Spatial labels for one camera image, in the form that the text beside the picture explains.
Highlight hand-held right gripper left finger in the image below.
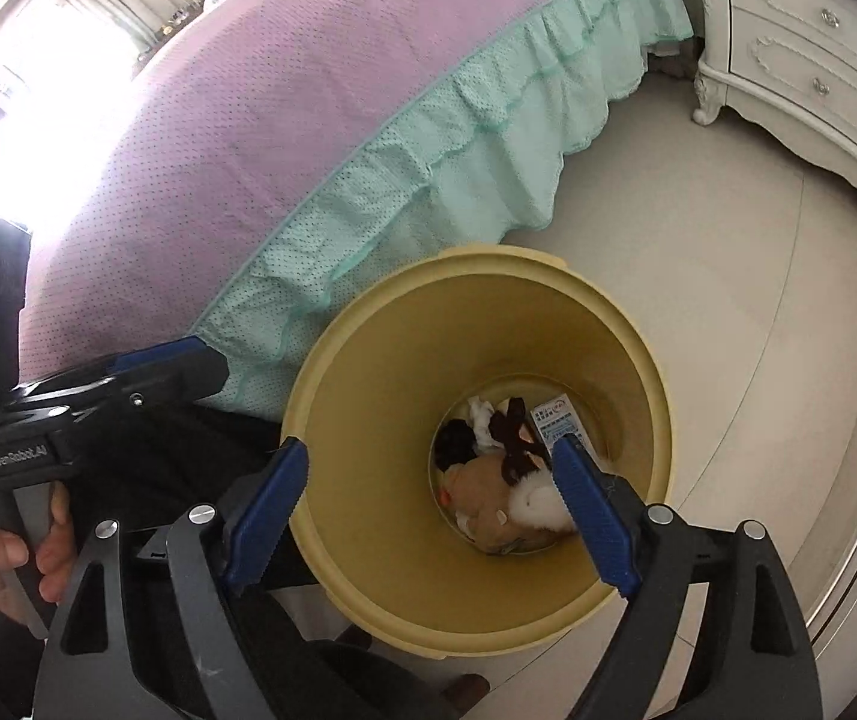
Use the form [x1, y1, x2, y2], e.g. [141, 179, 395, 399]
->
[34, 435, 313, 720]

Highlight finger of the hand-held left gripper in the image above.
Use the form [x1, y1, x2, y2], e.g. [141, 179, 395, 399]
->
[109, 336, 230, 410]

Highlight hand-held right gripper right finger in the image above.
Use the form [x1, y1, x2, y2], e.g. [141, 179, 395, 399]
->
[550, 433, 823, 720]

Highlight white and blue small box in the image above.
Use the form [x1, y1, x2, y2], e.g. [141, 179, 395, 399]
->
[529, 394, 587, 458]

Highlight brown teddy bear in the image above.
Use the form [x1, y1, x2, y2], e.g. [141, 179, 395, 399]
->
[439, 454, 553, 552]

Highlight white small figurine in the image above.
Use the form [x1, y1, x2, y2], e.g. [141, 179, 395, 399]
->
[466, 396, 508, 451]

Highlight black scrunchie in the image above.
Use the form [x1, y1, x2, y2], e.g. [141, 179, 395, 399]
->
[435, 420, 486, 473]

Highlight yellow plastic bin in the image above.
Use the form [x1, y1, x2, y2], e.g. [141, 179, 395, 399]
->
[278, 244, 677, 661]

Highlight person's dark trousers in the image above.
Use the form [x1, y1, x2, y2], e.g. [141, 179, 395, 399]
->
[0, 397, 475, 720]

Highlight bed with purple dotted sheet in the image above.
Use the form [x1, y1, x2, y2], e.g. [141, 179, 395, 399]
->
[19, 0, 696, 421]

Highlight teal ruffled bed skirt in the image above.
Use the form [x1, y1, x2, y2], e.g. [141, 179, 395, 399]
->
[188, 0, 696, 421]

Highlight white carved nightstand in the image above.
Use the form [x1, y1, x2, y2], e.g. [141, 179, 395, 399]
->
[691, 0, 857, 237]

